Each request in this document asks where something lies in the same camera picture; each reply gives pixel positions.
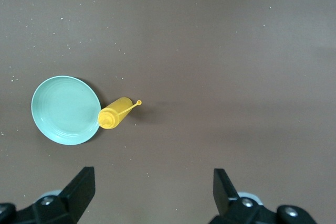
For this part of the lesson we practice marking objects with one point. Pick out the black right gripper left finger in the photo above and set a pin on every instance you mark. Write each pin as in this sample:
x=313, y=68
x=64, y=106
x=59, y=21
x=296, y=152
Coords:
x=78, y=192

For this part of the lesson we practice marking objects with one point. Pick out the yellow squeeze bottle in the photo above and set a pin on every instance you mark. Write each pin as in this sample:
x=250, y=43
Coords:
x=118, y=108

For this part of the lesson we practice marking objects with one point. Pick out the green round plate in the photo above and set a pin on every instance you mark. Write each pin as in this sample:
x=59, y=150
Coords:
x=65, y=111

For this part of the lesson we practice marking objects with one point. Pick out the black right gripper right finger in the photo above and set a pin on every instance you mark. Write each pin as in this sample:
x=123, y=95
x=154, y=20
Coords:
x=223, y=192

